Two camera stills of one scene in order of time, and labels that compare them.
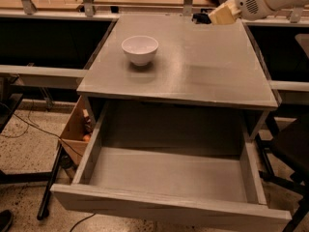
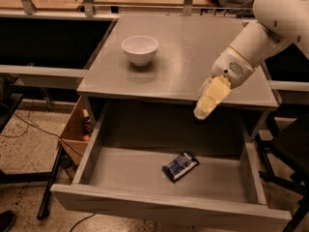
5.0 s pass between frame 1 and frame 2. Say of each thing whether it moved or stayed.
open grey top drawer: stayed
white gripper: moved
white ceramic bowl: stayed
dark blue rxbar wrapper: moved
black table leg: stayed
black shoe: stayed
